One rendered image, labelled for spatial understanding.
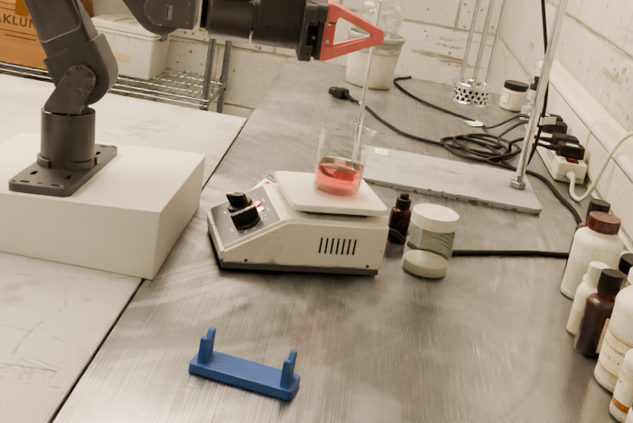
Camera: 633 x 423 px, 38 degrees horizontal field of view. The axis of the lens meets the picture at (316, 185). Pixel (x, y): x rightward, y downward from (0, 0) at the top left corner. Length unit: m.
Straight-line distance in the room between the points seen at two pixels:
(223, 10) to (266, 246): 0.27
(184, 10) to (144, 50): 2.33
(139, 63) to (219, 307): 2.44
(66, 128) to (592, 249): 0.65
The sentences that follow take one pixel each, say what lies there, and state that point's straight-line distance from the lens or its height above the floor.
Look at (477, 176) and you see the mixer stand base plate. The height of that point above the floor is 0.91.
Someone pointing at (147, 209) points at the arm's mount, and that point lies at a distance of 1.00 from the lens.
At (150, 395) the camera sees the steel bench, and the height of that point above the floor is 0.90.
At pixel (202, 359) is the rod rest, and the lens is 0.85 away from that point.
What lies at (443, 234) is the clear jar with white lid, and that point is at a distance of 1.13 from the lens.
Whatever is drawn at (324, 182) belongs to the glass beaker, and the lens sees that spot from 1.09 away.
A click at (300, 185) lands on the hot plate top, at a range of 1.12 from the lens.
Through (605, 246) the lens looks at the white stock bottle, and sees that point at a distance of 1.17.
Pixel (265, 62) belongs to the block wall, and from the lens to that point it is 3.60.
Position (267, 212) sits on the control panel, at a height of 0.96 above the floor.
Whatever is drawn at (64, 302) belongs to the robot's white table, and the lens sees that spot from 0.96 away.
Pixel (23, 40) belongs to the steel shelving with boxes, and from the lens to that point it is 3.39.
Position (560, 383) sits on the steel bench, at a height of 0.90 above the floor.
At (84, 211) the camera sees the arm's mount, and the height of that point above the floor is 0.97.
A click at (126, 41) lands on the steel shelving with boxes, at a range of 3.37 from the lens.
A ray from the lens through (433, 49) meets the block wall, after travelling 3.56.
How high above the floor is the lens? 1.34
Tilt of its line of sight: 18 degrees down
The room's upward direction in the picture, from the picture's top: 10 degrees clockwise
